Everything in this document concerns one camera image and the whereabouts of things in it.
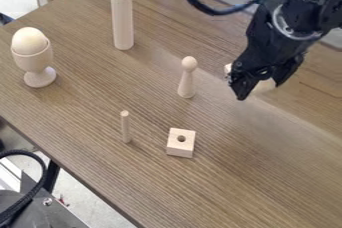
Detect wooden peg doll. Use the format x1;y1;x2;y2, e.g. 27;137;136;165
176;55;200;100

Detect short wooden pole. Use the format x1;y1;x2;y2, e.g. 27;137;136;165
118;109;134;145

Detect black corrugated hose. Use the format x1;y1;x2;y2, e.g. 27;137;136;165
0;149;50;228

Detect tall wooden cylinder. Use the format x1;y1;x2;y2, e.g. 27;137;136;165
109;0;137;52

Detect wooden block with hole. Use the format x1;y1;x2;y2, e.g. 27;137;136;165
165;127;198;159

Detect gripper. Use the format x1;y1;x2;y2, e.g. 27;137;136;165
228;3;324;102

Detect wooden egg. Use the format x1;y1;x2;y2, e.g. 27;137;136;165
10;26;50;56

